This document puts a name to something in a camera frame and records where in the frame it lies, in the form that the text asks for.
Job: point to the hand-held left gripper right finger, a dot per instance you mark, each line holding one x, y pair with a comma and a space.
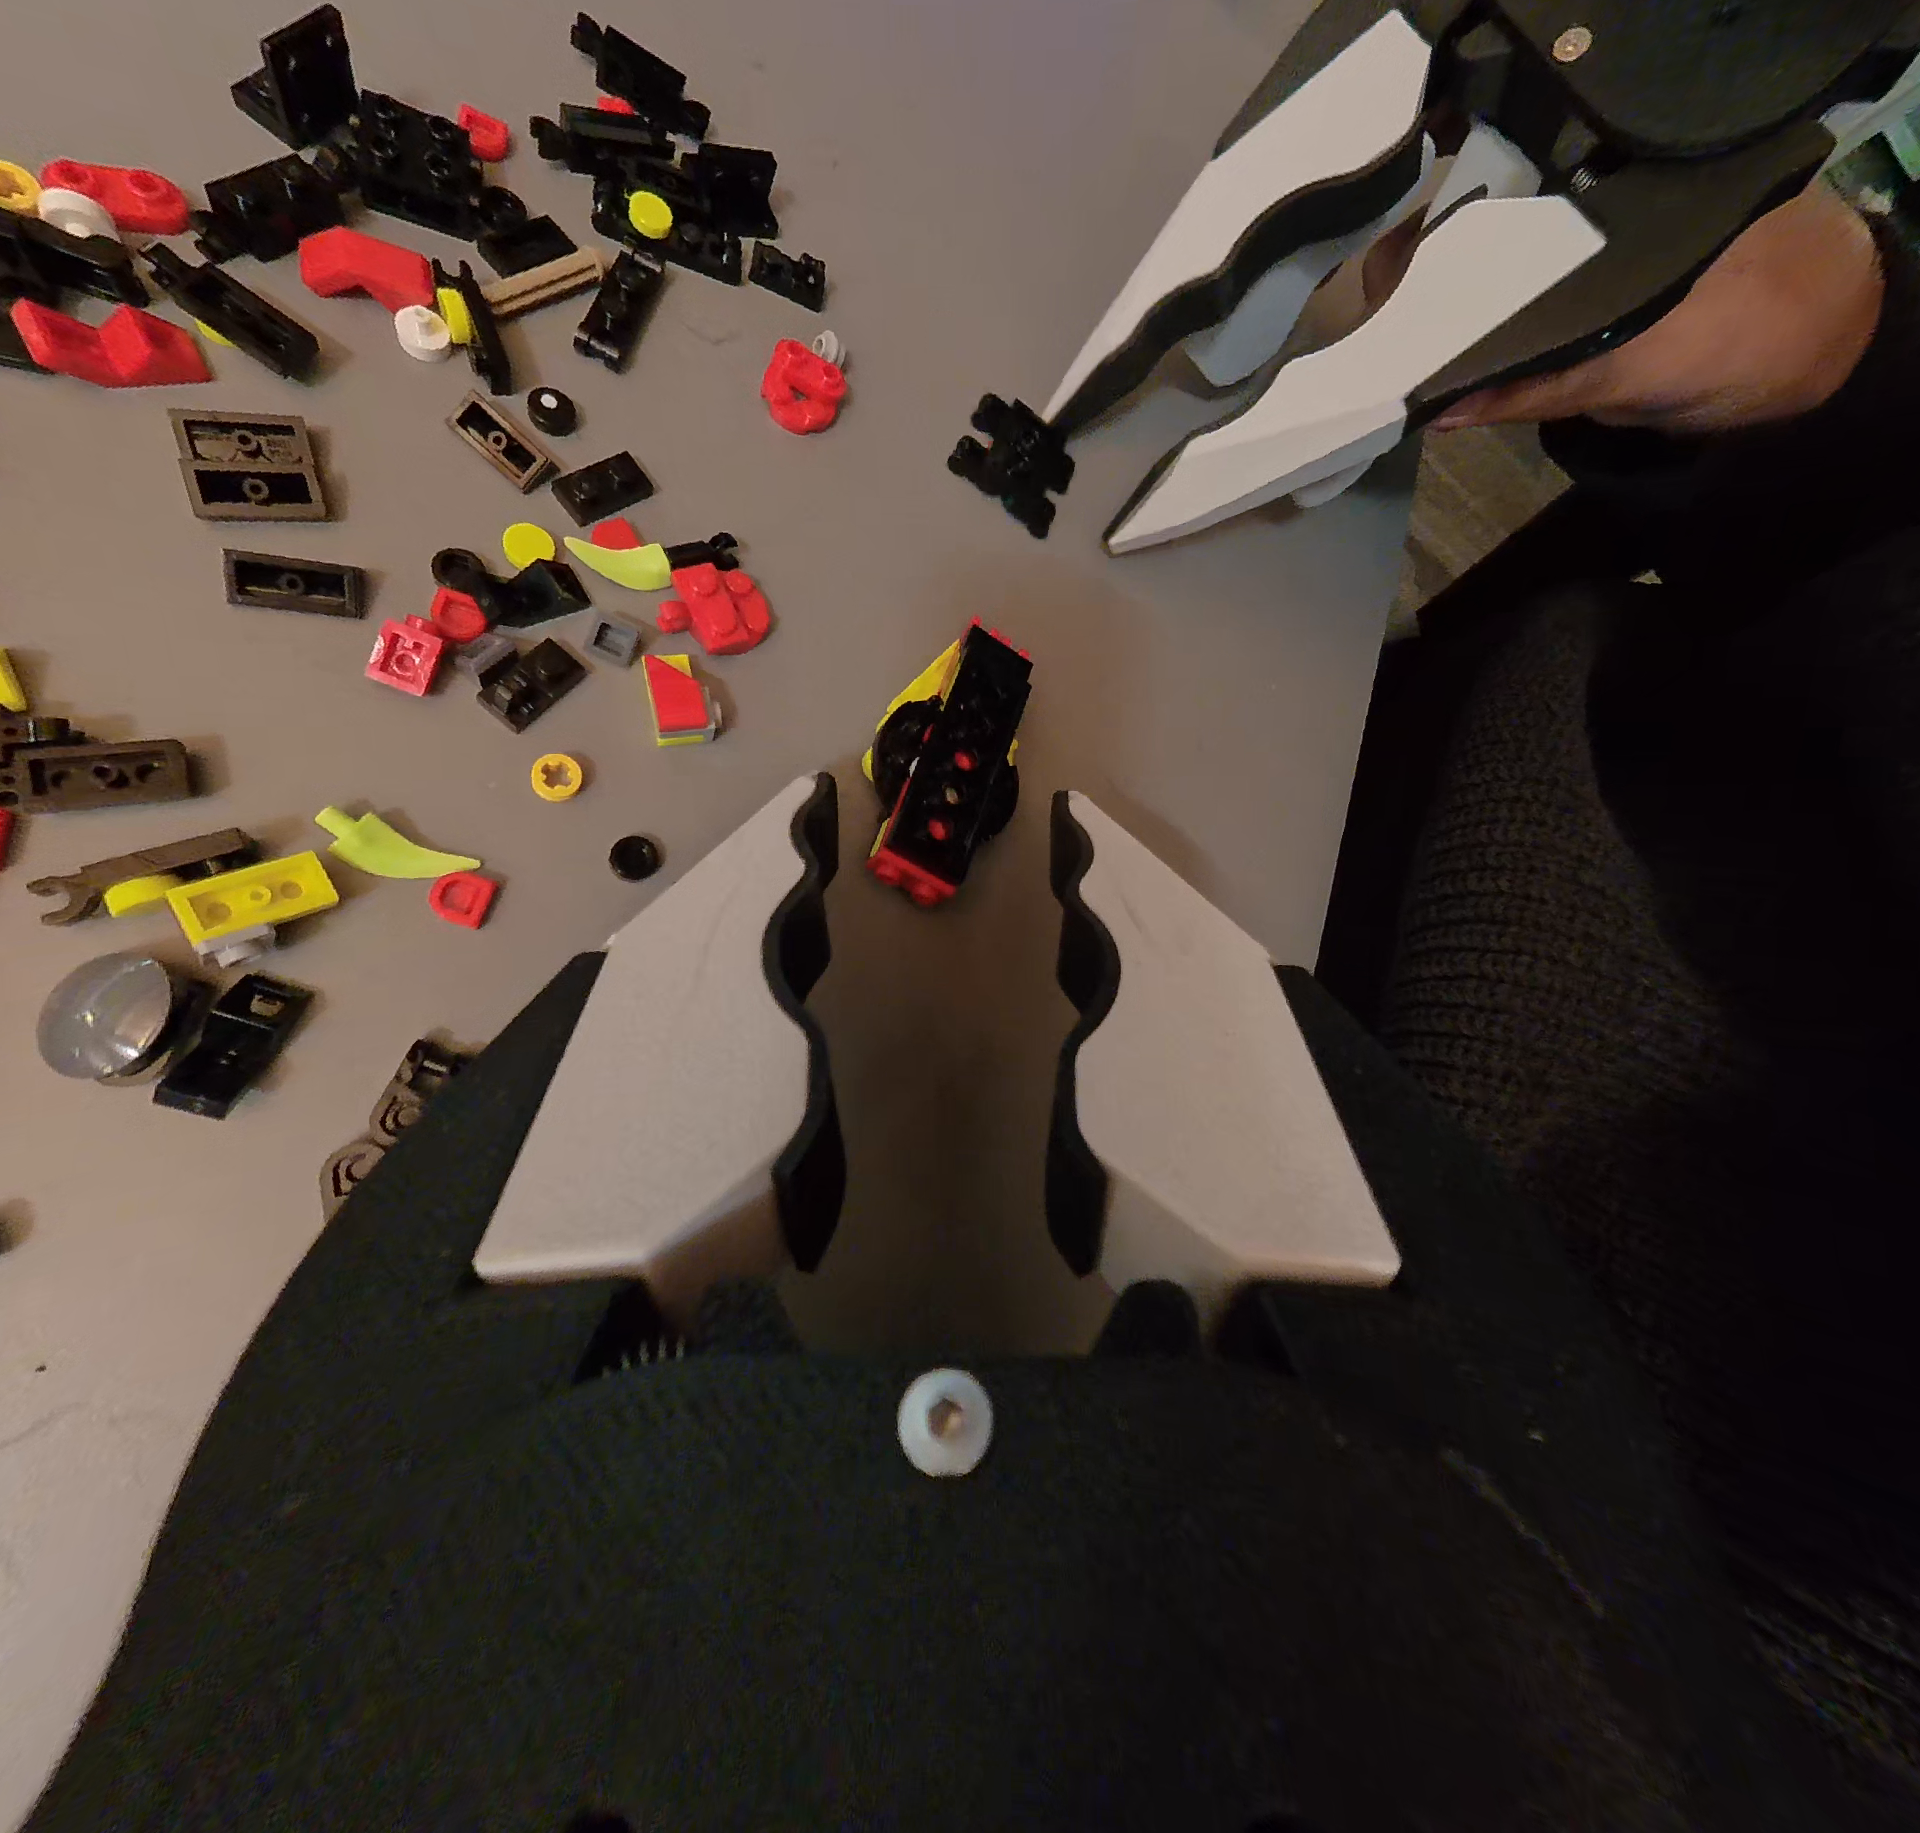
1215, 1099

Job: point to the person's dark knit clothing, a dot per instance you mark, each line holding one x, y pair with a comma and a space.
1590, 934

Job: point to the person's right forearm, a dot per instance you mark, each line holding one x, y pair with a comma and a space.
1846, 452

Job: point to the black red yellow toy brick model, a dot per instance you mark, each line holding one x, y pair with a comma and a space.
952, 777

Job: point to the person's right hand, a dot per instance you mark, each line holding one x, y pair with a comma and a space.
1726, 318

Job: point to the black clip toy brick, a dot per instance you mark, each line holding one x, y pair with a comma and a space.
1012, 462

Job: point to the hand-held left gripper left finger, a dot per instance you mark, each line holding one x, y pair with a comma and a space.
675, 1054

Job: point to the heap of loose toy bricks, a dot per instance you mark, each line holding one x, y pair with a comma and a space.
450, 362

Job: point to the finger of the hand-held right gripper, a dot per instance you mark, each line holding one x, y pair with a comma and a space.
1395, 362
1291, 161

